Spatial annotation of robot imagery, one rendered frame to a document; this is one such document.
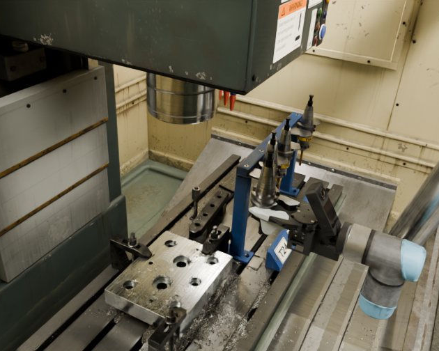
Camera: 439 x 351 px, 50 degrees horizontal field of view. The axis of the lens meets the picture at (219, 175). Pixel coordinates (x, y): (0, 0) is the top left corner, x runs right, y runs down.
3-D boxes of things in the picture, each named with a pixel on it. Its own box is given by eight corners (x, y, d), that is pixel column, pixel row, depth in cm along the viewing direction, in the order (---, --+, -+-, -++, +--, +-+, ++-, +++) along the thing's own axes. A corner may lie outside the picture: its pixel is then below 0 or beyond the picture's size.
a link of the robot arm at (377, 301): (398, 294, 107) (411, 258, 101) (389, 329, 98) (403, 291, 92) (364, 282, 110) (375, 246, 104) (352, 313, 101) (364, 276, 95)
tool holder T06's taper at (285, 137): (277, 144, 145) (280, 124, 142) (291, 146, 144) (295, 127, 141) (275, 150, 141) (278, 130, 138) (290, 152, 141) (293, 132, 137)
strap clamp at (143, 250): (154, 276, 138) (152, 237, 131) (147, 283, 136) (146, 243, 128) (118, 261, 143) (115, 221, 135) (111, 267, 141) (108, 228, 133)
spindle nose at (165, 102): (161, 93, 113) (160, 44, 107) (225, 102, 110) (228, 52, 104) (136, 119, 100) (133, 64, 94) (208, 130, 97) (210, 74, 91)
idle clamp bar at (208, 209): (228, 208, 171) (229, 193, 167) (198, 249, 150) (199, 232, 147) (216, 204, 172) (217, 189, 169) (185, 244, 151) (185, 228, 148)
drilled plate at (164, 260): (231, 269, 137) (233, 255, 135) (179, 338, 115) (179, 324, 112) (166, 242, 146) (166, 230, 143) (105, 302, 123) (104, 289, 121)
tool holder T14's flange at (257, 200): (254, 191, 107) (255, 181, 106) (280, 196, 105) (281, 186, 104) (247, 205, 102) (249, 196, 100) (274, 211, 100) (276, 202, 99)
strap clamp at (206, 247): (228, 253, 149) (230, 216, 141) (208, 278, 139) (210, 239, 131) (219, 250, 150) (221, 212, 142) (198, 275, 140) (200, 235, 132)
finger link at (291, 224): (267, 225, 98) (309, 234, 97) (267, 219, 98) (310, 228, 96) (270, 213, 102) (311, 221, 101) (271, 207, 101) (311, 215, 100)
